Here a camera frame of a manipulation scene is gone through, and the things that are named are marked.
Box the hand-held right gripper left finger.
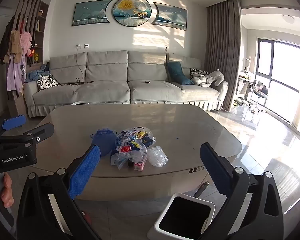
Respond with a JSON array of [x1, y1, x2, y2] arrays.
[[17, 144, 102, 240]]

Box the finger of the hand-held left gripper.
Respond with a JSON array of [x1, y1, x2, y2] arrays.
[[0, 122, 55, 148], [0, 114, 27, 137]]

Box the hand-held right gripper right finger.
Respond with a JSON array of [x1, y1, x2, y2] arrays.
[[199, 142, 284, 240]]

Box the blue drawstring pouch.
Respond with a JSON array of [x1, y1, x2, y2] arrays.
[[90, 127, 117, 157]]

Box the clear printed plastic bag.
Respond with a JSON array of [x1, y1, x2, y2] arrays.
[[111, 130, 148, 171]]

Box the small pink box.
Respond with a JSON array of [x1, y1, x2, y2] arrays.
[[134, 155, 148, 172]]

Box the white trash bin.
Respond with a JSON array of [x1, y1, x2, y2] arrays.
[[154, 193, 215, 240]]

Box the person's left hand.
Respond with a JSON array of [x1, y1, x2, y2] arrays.
[[0, 172, 13, 208]]

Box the black white floral cushion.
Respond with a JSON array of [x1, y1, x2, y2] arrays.
[[37, 74, 60, 91], [189, 68, 209, 80]]

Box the purple hanging garment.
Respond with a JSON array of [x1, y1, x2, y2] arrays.
[[6, 52, 25, 93]]

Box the beige coffee table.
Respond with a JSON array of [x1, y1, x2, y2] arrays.
[[27, 104, 243, 202]]

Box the light grey sofa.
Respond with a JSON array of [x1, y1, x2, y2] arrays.
[[23, 50, 228, 117]]

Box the beige plush toy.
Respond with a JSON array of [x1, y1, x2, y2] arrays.
[[10, 30, 23, 54]]

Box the pink plush toy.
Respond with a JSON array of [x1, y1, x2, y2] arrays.
[[20, 31, 32, 51]]

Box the dark hanging jacket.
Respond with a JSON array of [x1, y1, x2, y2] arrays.
[[0, 15, 17, 64]]

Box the swivel chair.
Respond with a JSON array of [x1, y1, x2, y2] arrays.
[[249, 79, 269, 114]]

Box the grey plush toy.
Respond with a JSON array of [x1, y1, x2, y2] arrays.
[[191, 69, 225, 88]]

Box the wooden slat shelf partition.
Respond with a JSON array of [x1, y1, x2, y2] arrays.
[[6, 0, 50, 117]]

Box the small desk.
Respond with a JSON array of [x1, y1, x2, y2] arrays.
[[236, 71, 255, 103]]

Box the teal cushion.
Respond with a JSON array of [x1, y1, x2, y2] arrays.
[[166, 62, 194, 85]]

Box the large balcony window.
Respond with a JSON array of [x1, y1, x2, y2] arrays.
[[255, 38, 300, 128]]

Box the brown grey curtain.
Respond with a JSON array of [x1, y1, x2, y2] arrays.
[[204, 0, 242, 113]]

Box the curved teal mountain painting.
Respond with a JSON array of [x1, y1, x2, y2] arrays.
[[72, 0, 113, 27], [151, 2, 188, 31]]

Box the round gold tree painting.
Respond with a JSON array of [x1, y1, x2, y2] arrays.
[[112, 0, 152, 27]]

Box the black charging cable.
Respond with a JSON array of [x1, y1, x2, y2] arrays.
[[66, 47, 95, 85]]

